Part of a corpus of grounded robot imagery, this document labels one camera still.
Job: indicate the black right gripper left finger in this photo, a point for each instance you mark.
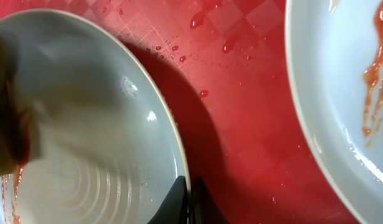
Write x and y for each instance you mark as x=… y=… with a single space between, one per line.
x=173 y=209

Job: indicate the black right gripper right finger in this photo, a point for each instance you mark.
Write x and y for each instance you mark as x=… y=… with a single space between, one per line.
x=203 y=208

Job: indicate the white plate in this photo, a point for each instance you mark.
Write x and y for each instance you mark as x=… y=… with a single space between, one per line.
x=103 y=145
x=329 y=46

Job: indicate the green yellow sponge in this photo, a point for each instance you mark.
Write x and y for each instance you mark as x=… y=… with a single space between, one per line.
x=17 y=127

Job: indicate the red plastic tray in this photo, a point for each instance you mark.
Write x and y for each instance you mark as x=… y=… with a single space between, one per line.
x=221 y=68

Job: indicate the white plate top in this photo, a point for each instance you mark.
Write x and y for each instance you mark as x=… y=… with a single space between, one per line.
x=329 y=46

